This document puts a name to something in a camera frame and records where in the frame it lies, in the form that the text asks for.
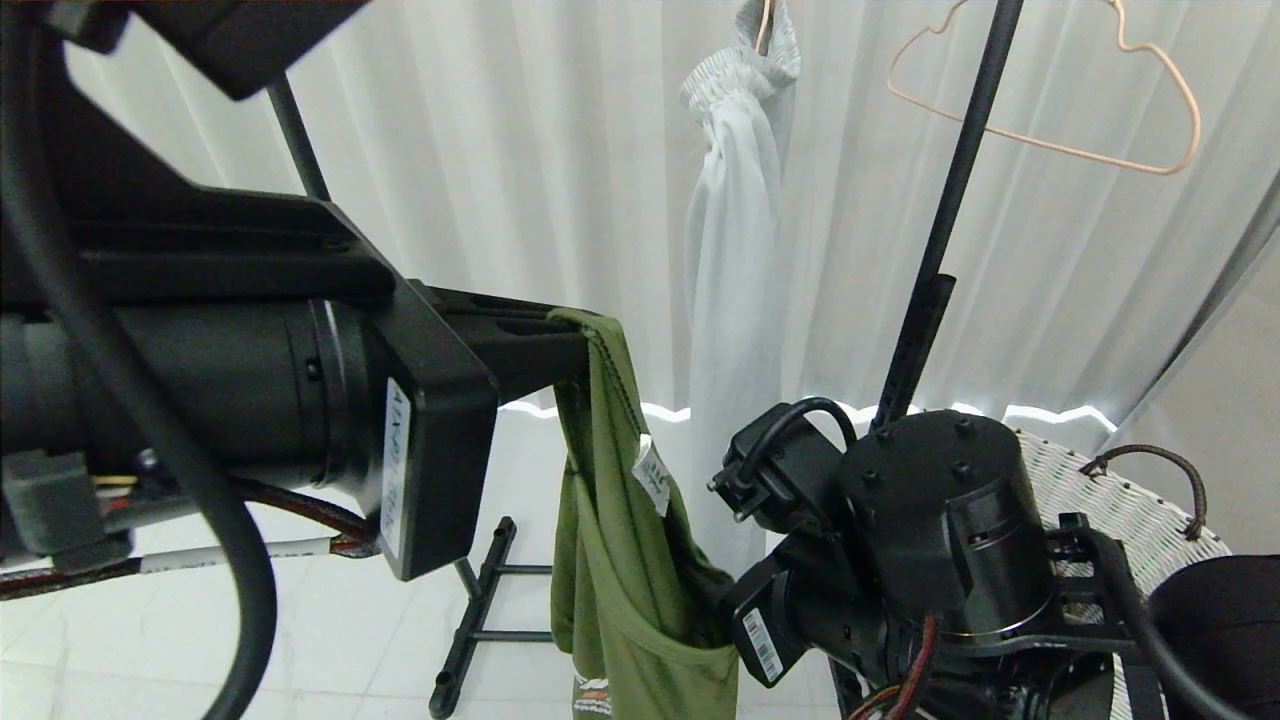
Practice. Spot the black clothes rack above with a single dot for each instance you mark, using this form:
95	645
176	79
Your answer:
920	340

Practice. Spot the green garment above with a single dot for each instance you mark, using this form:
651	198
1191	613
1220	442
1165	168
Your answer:
610	560

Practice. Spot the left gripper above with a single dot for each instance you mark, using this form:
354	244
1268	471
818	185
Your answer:
270	380

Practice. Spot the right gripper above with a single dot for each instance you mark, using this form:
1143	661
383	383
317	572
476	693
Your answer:
815	620

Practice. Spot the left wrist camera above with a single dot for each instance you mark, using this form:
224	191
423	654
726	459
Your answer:
230	40

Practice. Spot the white curtain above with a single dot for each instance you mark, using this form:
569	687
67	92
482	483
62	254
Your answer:
550	150

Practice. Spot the pink clothes hanger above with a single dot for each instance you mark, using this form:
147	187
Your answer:
765	25
1080	150

